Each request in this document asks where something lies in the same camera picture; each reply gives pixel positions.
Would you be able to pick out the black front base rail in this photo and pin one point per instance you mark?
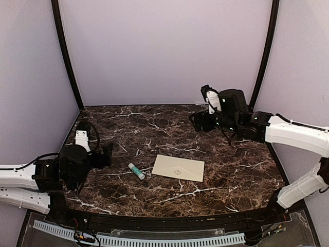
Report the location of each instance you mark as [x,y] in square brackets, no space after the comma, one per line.
[251,220]

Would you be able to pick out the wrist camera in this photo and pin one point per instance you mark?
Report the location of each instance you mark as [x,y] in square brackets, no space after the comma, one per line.
[211,97]
[83,131]

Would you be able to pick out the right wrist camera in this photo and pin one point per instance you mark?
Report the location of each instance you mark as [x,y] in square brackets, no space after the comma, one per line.
[211,97]

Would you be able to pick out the black enclosure frame post right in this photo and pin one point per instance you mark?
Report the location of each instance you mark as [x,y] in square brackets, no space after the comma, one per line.
[266,52]

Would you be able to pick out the green white glue stick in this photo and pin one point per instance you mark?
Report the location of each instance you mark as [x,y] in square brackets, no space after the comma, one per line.
[136,171]

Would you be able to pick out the black enclosure frame post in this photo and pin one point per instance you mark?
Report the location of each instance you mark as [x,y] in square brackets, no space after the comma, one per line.
[55,4]
[266,52]

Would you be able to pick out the white slotted cable duct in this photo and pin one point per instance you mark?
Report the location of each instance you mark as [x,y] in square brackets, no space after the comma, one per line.
[144,238]

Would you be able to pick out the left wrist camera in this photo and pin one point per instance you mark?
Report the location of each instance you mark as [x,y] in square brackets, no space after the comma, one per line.
[83,131]

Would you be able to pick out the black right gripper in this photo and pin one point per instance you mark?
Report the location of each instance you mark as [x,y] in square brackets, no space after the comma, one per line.
[206,126]

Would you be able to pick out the black enclosure frame post left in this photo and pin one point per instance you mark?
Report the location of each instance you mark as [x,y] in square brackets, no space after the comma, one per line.
[55,4]

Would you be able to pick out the cream paper envelope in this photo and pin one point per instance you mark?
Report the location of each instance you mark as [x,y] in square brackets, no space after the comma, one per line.
[179,168]

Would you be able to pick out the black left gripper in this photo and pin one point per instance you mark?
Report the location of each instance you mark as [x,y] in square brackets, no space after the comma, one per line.
[107,155]

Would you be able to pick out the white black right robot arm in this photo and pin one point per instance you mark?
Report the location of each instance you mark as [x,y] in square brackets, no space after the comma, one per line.
[229,112]

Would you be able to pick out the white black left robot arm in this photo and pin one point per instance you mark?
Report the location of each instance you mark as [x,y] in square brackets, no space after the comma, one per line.
[38,184]

